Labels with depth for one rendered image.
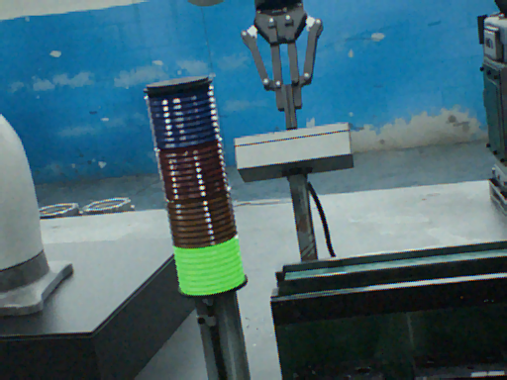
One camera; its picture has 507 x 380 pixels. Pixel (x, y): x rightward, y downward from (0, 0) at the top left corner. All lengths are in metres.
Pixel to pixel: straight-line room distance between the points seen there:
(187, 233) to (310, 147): 0.54
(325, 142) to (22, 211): 0.43
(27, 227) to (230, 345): 0.53
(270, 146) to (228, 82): 5.65
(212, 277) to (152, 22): 6.36
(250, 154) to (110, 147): 6.12
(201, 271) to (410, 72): 5.93
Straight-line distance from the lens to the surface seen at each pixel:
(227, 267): 0.78
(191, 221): 0.76
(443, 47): 6.62
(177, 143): 0.75
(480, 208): 1.83
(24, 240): 1.28
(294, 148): 1.28
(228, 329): 0.81
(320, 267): 1.17
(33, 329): 1.20
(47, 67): 7.51
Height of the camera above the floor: 1.28
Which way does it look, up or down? 13 degrees down
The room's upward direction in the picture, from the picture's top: 9 degrees counter-clockwise
